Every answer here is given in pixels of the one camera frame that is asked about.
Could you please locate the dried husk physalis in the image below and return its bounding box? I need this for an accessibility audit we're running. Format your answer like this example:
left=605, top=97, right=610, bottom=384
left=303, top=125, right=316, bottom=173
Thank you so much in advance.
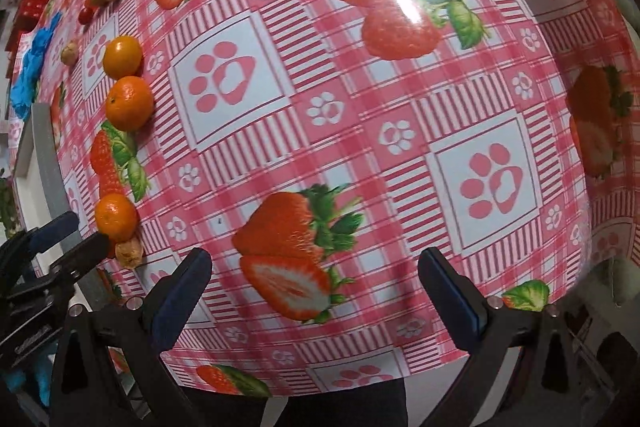
left=114, top=237, right=143, bottom=270

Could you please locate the orange mandarin with stem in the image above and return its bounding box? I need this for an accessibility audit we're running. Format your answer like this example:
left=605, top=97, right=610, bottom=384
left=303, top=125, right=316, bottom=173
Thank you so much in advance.
left=105, top=76, right=154, bottom=132

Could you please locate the blue gloved left hand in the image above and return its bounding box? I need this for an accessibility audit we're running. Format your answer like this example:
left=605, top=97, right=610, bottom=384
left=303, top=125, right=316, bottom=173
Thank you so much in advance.
left=1, top=341, right=58, bottom=407

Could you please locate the white tray with grey rim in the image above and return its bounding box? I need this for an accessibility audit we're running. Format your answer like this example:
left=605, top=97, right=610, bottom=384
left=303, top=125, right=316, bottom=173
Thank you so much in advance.
left=13, top=103, right=108, bottom=310

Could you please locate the small orange mandarin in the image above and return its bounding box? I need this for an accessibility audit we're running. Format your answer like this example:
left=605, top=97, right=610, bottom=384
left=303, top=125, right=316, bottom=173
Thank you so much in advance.
left=94, top=193, right=139, bottom=243

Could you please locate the crumpled blue nitrile glove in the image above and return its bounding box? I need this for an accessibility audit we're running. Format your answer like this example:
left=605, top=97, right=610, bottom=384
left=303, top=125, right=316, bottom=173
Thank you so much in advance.
left=10, top=12, right=62, bottom=121

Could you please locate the tan walnut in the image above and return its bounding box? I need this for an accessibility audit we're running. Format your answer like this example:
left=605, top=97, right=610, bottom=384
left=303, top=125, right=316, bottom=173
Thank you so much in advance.
left=60, top=41, right=79, bottom=67

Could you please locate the yellow-orange tangerine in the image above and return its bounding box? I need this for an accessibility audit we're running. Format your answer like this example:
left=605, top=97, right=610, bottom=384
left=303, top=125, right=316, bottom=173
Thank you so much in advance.
left=103, top=36, right=143, bottom=80

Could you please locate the red cherry tomato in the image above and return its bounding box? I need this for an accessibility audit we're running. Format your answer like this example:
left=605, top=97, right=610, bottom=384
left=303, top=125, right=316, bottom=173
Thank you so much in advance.
left=78, top=6, right=94, bottom=26

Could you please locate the pink strawberry checkered tablecloth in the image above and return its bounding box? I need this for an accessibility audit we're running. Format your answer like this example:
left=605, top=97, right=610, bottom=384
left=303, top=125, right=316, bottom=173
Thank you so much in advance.
left=37, top=0, right=639, bottom=395

